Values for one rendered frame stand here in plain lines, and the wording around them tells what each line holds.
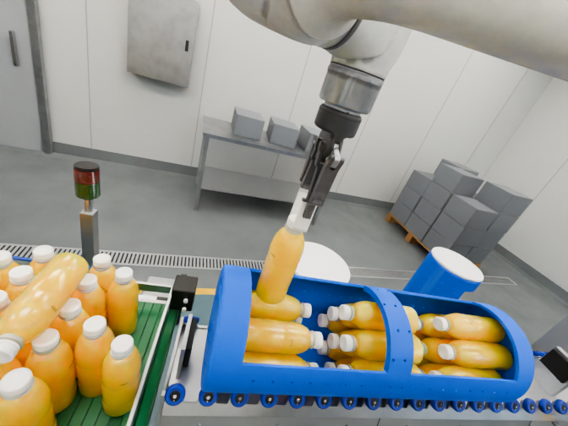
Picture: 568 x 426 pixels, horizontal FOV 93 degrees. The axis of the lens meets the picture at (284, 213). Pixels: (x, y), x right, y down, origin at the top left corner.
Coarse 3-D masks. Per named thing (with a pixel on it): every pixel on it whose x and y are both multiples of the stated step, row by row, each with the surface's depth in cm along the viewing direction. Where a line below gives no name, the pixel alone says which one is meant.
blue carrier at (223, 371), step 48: (240, 288) 59; (288, 288) 82; (336, 288) 83; (384, 288) 79; (240, 336) 54; (240, 384) 56; (288, 384) 58; (336, 384) 60; (384, 384) 63; (432, 384) 66; (480, 384) 69; (528, 384) 73
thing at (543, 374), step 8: (552, 352) 101; (560, 352) 100; (544, 360) 103; (552, 360) 101; (560, 360) 98; (536, 368) 106; (544, 368) 104; (552, 368) 100; (560, 368) 98; (536, 376) 106; (544, 376) 103; (552, 376) 101; (560, 376) 98; (544, 384) 103; (552, 384) 101; (560, 384) 98; (552, 392) 100
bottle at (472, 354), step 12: (456, 348) 76; (468, 348) 75; (480, 348) 76; (492, 348) 78; (504, 348) 79; (456, 360) 75; (468, 360) 74; (480, 360) 75; (492, 360) 76; (504, 360) 77
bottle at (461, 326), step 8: (448, 320) 78; (456, 320) 78; (464, 320) 78; (472, 320) 79; (480, 320) 80; (488, 320) 82; (496, 320) 83; (448, 328) 78; (456, 328) 78; (464, 328) 77; (472, 328) 78; (480, 328) 79; (488, 328) 80; (496, 328) 81; (456, 336) 78; (464, 336) 78; (472, 336) 78; (480, 336) 79; (488, 336) 79; (496, 336) 80; (504, 336) 81
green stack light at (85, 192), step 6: (78, 186) 78; (84, 186) 78; (90, 186) 79; (96, 186) 81; (78, 192) 79; (84, 192) 79; (90, 192) 80; (96, 192) 82; (84, 198) 80; (90, 198) 81
